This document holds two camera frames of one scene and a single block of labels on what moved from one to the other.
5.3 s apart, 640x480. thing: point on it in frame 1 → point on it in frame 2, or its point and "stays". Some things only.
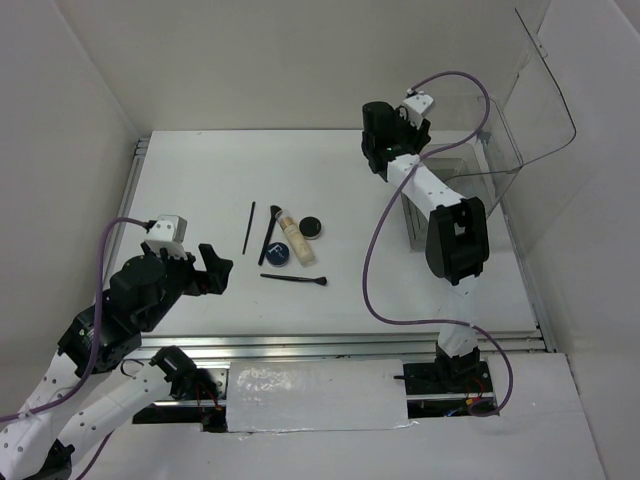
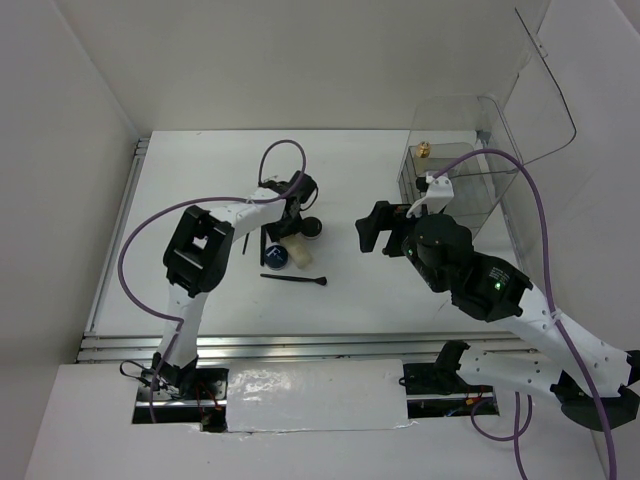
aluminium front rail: x=382 y=345 stays
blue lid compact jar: x=277 y=254 stays
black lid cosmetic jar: x=310 y=227 stays
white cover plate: x=267 y=396 stays
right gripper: x=419 y=136 → x=384 y=215
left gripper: x=218 y=273 → x=275 y=232
